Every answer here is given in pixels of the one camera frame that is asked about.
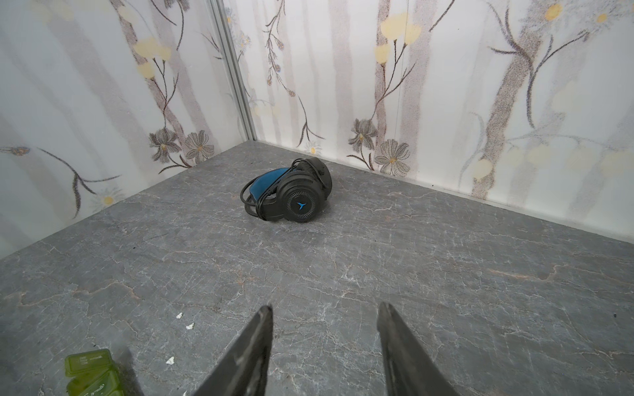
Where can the green plastic block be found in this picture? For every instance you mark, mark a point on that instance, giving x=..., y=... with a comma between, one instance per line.
x=92, y=373

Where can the black blue headphones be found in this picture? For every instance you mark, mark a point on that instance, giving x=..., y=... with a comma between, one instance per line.
x=297, y=193

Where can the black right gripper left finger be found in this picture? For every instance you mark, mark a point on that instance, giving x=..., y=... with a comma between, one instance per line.
x=243, y=369

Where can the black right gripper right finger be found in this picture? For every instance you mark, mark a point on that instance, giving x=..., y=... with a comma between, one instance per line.
x=409, y=370

